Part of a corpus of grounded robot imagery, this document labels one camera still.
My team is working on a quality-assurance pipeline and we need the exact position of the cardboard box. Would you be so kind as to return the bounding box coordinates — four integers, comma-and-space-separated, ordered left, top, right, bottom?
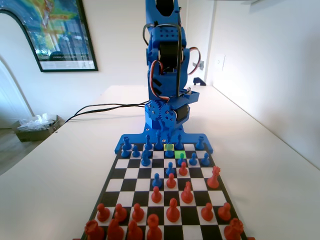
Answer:
11, 114, 66, 143

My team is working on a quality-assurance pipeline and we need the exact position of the small blue printed part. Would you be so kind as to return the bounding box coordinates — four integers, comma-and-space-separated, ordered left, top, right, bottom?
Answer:
192, 76, 207, 87

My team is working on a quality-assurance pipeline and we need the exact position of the orange chess rook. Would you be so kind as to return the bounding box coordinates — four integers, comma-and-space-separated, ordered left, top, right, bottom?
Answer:
84, 219, 105, 240
223, 217, 245, 240

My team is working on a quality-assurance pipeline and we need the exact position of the clear plastic bag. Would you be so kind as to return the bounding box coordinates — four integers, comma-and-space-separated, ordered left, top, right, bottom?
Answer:
17, 112, 57, 132

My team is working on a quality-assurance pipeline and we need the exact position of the orange chess pawn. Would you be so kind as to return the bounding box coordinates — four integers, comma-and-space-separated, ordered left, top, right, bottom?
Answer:
166, 172, 177, 189
150, 186, 163, 204
114, 203, 128, 223
131, 202, 145, 223
200, 202, 214, 222
217, 202, 232, 222
96, 203, 111, 223
178, 161, 189, 177

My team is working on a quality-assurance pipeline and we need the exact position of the long black cable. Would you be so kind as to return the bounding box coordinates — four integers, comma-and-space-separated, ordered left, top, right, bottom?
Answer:
71, 100, 151, 118
64, 103, 150, 124

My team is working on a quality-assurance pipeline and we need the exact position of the black white chessboard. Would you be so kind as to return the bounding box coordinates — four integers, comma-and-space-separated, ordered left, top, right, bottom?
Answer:
79, 142, 250, 240

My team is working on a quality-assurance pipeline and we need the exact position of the black red servo cable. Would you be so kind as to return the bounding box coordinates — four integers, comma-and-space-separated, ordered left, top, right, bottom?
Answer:
186, 46, 202, 76
149, 59, 171, 103

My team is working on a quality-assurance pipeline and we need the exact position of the thick black camera cable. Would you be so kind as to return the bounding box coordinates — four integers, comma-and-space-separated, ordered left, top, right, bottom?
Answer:
142, 23, 183, 100

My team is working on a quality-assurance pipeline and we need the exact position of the framed map poster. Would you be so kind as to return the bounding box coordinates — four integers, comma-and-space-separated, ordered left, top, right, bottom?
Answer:
0, 0, 99, 73

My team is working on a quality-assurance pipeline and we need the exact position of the blue base plate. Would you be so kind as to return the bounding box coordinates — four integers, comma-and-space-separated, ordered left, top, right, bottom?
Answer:
113, 124, 215, 155

